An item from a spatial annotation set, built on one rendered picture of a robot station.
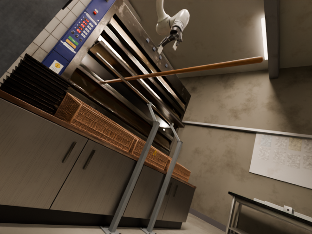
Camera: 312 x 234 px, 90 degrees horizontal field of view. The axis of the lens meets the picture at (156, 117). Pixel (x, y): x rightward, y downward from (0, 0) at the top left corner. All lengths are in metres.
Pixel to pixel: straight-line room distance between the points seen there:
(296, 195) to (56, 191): 4.09
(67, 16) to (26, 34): 1.21
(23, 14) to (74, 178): 0.89
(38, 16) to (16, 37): 0.09
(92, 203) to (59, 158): 0.42
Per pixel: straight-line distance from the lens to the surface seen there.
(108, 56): 1.79
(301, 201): 4.36
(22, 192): 1.14
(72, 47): 1.72
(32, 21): 0.66
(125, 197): 1.43
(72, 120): 1.15
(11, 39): 0.63
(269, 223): 4.32
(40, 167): 1.11
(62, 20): 1.80
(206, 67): 1.02
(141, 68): 2.17
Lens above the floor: 0.51
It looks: 19 degrees up
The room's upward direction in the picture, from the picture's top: 23 degrees clockwise
